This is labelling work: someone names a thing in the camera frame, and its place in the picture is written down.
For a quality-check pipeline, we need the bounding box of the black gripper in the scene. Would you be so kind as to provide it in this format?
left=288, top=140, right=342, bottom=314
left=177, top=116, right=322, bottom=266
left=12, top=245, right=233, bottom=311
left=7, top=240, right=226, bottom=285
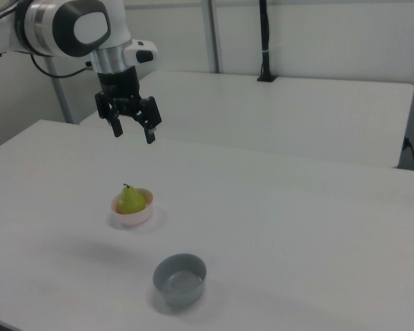
left=95, top=66, right=163, bottom=145

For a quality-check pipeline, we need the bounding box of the green pear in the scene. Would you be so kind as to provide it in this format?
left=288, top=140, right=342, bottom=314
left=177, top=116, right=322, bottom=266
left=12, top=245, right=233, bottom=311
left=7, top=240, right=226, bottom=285
left=115, top=183, right=148, bottom=214

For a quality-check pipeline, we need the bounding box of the pink plastic bowl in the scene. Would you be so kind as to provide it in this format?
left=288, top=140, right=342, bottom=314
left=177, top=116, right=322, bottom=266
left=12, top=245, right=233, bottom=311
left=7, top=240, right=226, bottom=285
left=110, top=188, right=155, bottom=228

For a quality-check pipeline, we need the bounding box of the grey plastic bowl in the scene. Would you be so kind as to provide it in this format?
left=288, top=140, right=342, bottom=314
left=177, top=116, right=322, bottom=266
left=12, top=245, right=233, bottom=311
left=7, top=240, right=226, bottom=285
left=152, top=253, right=208, bottom=306

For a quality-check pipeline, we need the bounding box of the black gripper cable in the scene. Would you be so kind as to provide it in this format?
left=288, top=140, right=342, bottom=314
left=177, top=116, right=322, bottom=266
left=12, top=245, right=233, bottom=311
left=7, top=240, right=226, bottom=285
left=30, top=54, right=92, bottom=79

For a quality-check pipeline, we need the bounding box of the grey aluminium frame post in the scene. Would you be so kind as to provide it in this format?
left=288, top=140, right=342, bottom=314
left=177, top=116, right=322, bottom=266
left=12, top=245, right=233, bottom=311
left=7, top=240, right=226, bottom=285
left=200, top=0, right=226, bottom=74
left=47, top=57, right=74, bottom=124

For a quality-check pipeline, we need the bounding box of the black power cable with plug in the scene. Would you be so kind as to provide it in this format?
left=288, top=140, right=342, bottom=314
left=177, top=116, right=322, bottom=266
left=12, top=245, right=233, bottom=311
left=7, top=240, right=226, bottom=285
left=402, top=137, right=414, bottom=170

